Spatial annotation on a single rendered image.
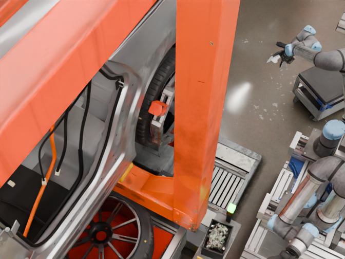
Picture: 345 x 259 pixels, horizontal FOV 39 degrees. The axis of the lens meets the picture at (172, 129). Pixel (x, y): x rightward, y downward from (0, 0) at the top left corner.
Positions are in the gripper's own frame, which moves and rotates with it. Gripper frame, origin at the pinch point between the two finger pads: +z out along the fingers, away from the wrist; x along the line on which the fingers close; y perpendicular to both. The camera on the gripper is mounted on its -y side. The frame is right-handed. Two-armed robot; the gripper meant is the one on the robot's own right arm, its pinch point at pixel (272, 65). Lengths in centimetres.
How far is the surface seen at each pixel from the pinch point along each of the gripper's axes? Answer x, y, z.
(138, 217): -66, 58, 103
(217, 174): 16, 24, 91
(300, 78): 69, -22, 13
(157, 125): -78, 28, 50
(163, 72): -83, 9, 27
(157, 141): -66, 26, 65
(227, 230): -29, 86, 72
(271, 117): 69, -13, 52
